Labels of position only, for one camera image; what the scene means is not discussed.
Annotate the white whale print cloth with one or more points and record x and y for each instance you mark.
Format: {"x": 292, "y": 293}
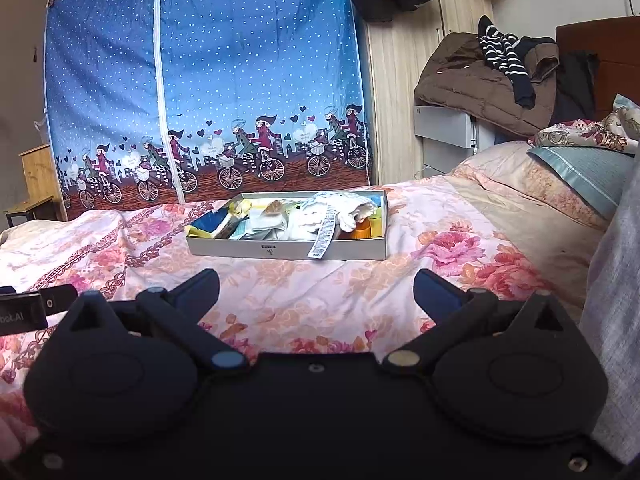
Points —
{"x": 320, "y": 220}

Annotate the floral satin cloth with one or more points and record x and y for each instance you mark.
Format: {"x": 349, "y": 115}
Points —
{"x": 590, "y": 132}

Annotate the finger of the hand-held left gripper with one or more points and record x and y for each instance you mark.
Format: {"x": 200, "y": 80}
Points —
{"x": 59, "y": 297}

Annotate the black white striped garment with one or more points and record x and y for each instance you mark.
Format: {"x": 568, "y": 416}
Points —
{"x": 500, "y": 52}

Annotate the small wooden cabinet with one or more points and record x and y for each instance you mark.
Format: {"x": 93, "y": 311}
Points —
{"x": 37, "y": 170}

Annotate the brown padded jacket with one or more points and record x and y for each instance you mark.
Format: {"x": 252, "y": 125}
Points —
{"x": 465, "y": 85}

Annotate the white drawer cabinet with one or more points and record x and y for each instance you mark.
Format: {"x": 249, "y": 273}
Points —
{"x": 442, "y": 125}

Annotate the clear plastic bag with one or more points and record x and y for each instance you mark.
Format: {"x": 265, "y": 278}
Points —
{"x": 40, "y": 126}

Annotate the beige floral pillow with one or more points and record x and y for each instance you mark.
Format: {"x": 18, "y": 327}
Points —
{"x": 500, "y": 170}

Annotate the packet of yellow seeds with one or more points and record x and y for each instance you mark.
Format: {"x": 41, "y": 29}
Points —
{"x": 282, "y": 207}

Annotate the pink floral blanket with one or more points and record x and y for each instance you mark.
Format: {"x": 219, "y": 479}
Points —
{"x": 300, "y": 285}

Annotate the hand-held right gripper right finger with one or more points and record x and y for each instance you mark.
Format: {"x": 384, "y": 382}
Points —
{"x": 435, "y": 292}

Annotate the small wooden table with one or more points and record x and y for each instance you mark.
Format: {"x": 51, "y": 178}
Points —
{"x": 30, "y": 205}

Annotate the plain white cloth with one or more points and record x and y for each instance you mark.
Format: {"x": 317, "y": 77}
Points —
{"x": 265, "y": 225}

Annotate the person's grey clothing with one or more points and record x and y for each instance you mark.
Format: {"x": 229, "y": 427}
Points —
{"x": 615, "y": 310}

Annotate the blue printed fabric wardrobe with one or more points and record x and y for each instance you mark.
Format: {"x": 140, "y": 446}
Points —
{"x": 125, "y": 85}

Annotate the brown wooden headboard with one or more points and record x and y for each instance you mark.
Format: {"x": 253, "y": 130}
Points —
{"x": 615, "y": 60}

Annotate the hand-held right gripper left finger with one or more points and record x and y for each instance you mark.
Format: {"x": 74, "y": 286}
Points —
{"x": 197, "y": 292}

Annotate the teal pillow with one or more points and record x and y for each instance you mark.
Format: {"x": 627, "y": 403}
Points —
{"x": 585, "y": 175}

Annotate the orange cup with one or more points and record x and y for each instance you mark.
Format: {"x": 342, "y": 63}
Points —
{"x": 361, "y": 230}

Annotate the light wooden wardrobe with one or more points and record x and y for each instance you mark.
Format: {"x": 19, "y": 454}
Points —
{"x": 395, "y": 110}

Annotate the yellow blue cartoon cloth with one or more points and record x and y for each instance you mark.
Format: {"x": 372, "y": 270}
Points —
{"x": 210, "y": 222}

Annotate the grey cardboard box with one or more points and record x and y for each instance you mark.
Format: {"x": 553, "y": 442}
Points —
{"x": 225, "y": 249}

